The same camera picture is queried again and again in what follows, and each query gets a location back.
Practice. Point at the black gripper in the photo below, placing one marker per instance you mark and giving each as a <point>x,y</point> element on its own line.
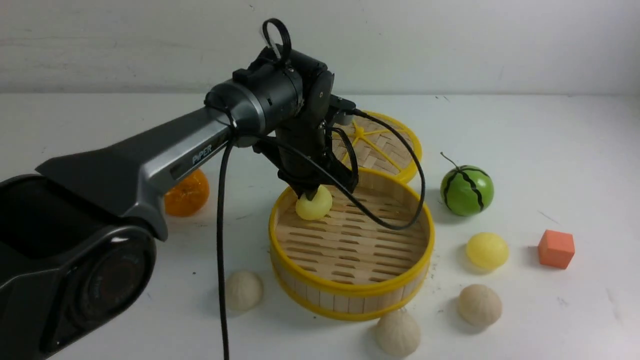
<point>302,151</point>

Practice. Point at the yellow toy bun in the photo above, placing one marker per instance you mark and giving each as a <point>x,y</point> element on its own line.
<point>487,251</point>
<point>317,208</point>

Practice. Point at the white toy bun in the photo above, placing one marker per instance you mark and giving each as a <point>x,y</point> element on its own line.
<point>398,334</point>
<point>243,291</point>
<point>479,305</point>

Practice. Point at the white toy bun front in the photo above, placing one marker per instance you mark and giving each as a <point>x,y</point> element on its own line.
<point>398,334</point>

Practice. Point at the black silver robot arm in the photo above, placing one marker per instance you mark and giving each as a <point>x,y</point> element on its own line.
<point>78,236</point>

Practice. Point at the woven bamboo steamer lid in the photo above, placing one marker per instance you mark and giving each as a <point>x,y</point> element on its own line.
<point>376,148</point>

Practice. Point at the bamboo steamer tray yellow rim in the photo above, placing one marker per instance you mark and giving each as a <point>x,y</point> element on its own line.
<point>345,266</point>

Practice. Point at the orange toy tangerine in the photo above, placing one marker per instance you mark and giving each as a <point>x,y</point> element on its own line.
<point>189,196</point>

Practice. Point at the toy watermelon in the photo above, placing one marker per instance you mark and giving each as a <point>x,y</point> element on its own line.
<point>466,190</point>

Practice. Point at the orange foam cube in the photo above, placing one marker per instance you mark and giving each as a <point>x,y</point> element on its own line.
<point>556,249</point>

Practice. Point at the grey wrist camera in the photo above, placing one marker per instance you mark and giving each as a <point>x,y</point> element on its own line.
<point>340,111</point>

